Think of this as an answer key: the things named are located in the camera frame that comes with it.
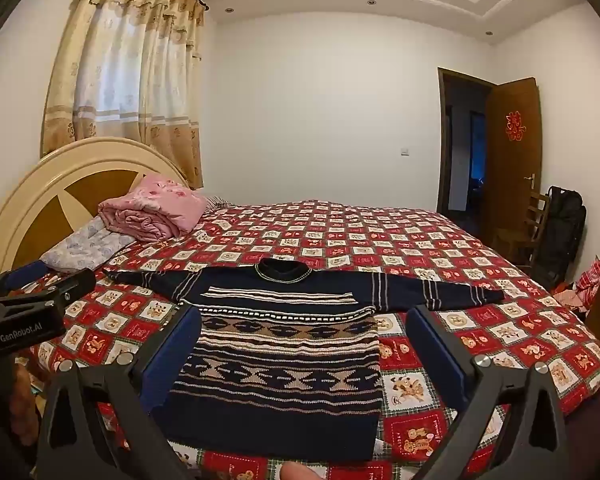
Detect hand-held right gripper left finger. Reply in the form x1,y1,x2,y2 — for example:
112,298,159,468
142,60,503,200
34,304,203,480

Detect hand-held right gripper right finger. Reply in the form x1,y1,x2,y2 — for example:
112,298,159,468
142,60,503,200
405,304,572,480

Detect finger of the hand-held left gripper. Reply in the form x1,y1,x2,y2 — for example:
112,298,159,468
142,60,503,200
0,265,48,301
32,268,97,310

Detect navy patterned knit sweater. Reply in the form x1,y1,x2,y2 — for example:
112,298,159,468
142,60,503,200
104,256,505,463

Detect red plaid clothes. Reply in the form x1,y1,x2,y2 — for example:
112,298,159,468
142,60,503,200
552,255,600,311

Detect person's right hand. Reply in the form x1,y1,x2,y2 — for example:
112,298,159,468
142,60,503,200
271,461,324,480

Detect pale floral pillow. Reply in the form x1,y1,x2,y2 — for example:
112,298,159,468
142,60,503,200
40,215,136,275

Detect folded pink quilt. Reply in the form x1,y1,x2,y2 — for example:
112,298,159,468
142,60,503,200
98,174,207,242

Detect cream and brown bed headboard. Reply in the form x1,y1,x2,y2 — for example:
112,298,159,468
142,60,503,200
0,136,191,277

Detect red checked printed blanket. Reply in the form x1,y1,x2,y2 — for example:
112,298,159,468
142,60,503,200
17,199,600,480

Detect grey striped pillow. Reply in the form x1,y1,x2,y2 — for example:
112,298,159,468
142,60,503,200
201,195,237,213

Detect wooden chair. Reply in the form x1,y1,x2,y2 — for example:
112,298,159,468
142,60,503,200
495,191,551,271

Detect black bag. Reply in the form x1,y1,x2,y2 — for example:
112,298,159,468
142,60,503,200
532,186,587,289

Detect brown wooden door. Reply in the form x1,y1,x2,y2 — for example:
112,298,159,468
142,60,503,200
484,77,542,257

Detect beige patterned curtain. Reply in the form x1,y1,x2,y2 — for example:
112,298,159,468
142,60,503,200
40,0,205,190

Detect red paper door decoration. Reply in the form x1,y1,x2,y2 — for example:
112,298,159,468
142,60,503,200
505,111,527,142

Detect dark wooden door frame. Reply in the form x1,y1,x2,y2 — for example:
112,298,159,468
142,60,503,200
436,67,494,219

